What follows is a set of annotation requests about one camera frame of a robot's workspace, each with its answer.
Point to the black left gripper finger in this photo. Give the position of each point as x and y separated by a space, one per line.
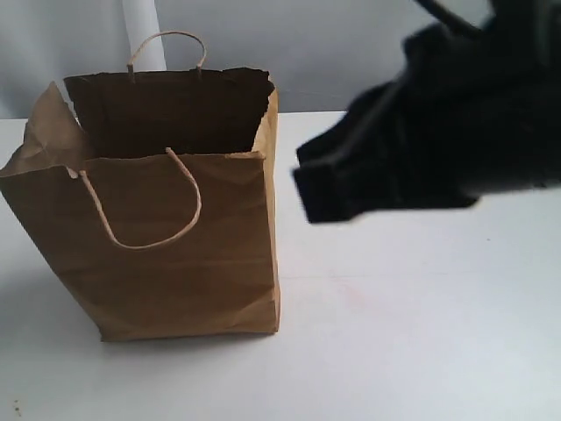
334 194

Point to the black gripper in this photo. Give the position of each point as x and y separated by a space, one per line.
477 106

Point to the brown paper bag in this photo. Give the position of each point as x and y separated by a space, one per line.
151 197

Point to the white backdrop curtain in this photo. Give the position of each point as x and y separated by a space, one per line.
321 54

